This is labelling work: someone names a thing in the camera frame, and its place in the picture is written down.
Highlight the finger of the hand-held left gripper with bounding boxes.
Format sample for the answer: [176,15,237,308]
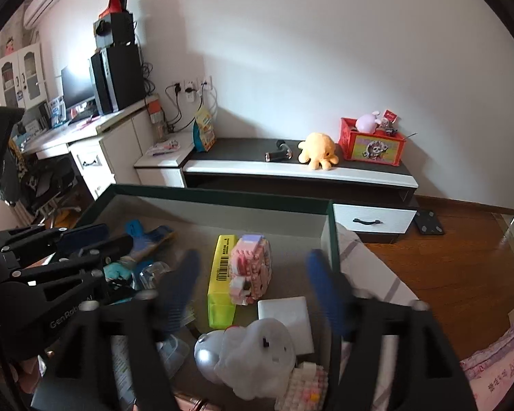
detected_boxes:
[0,224,110,258]
[11,235,133,285]

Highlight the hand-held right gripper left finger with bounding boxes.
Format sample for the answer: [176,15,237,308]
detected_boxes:
[32,249,202,411]

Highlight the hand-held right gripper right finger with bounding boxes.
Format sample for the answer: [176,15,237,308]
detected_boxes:
[306,249,476,411]

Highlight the teal round case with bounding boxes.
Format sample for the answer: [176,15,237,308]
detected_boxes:
[103,260,172,294]

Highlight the yellow highlighter box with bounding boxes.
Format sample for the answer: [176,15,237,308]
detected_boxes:
[208,235,241,328]

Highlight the white square adapter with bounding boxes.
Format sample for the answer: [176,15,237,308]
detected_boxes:
[257,296,314,354]

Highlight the clear plastic card box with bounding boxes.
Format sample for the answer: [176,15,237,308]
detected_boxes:
[109,304,193,399]

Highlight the pink lilac block toy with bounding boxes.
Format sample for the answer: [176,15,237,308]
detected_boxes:
[231,235,273,306]

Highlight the pink box with green rim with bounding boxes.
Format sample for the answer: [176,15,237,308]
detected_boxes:
[71,183,339,411]

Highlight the white plastic toy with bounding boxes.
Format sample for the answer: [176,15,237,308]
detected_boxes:
[195,320,296,399]

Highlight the rose gold cylinder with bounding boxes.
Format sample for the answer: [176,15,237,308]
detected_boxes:
[175,394,211,411]

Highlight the person's left hand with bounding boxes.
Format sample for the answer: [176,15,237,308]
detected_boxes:
[9,351,48,397]

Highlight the white desk with drawers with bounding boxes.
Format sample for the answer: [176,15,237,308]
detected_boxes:
[23,103,155,201]

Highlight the white nightstand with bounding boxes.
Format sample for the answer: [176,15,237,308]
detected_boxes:
[134,133,195,189]

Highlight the pink booklet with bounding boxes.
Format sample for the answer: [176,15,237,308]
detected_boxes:
[148,139,183,155]

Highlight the black keyboard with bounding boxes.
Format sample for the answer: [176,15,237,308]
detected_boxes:
[69,109,99,125]

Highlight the black bathroom scale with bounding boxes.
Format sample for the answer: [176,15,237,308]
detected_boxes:
[413,210,447,237]

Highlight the blue white box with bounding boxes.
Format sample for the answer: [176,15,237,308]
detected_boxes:
[47,96,67,127]

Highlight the bottle with orange label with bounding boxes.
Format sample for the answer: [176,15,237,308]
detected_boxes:
[148,96,163,138]

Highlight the black white low cabinet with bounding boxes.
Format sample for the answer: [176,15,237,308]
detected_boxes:
[183,137,419,245]

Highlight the yellow octopus plush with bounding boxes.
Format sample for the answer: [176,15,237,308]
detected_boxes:
[298,132,340,171]

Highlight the black hand massager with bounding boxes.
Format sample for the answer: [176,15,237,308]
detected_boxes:
[265,139,294,162]

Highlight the black computer monitor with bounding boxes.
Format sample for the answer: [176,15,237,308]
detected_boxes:
[61,65,96,112]

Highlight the red printed crate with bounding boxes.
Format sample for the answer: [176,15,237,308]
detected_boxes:
[338,117,407,167]

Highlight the blue yellow snack bag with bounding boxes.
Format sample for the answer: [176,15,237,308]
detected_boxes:
[193,107,217,152]

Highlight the black computer tower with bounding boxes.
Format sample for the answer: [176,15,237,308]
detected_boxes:
[90,45,146,114]

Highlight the pink plush toy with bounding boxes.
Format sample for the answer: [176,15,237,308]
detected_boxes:
[355,110,382,132]

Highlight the white glass-door cabinet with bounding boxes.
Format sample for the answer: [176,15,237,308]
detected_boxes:
[0,43,48,110]

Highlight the pink printed blanket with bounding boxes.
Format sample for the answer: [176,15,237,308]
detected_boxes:
[460,317,514,399]

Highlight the black speaker box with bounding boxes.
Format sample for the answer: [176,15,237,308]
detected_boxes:
[93,11,135,49]

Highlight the black power cable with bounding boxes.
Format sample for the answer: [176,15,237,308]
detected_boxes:
[165,86,185,131]

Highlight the white wall sockets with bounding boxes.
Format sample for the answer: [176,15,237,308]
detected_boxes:
[171,76,212,95]

